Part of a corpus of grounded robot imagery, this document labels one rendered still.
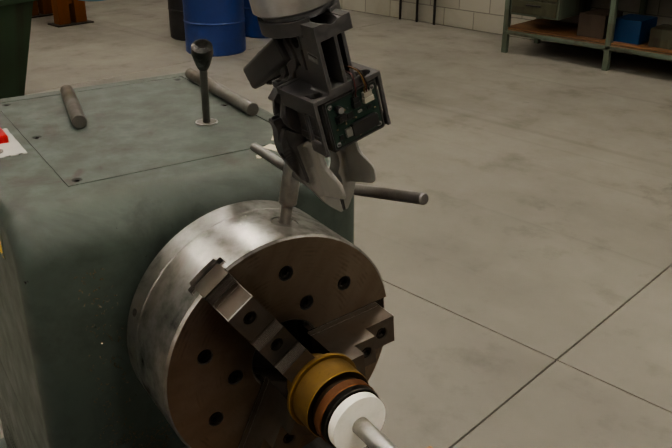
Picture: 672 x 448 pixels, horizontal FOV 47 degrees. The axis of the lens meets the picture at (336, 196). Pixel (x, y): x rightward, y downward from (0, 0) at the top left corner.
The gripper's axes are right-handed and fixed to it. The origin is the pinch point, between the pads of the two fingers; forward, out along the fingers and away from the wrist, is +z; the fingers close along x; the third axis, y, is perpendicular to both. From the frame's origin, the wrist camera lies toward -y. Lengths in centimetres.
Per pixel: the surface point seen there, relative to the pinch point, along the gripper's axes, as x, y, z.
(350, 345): -0.9, -4.6, 22.8
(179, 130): 1.5, -48.9, 7.7
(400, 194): 3.7, 5.9, -0.5
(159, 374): -21.3, -11.8, 17.2
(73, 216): -20.4, -28.4, 2.9
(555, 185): 238, -203, 202
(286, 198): 0.6, -13.9, 6.1
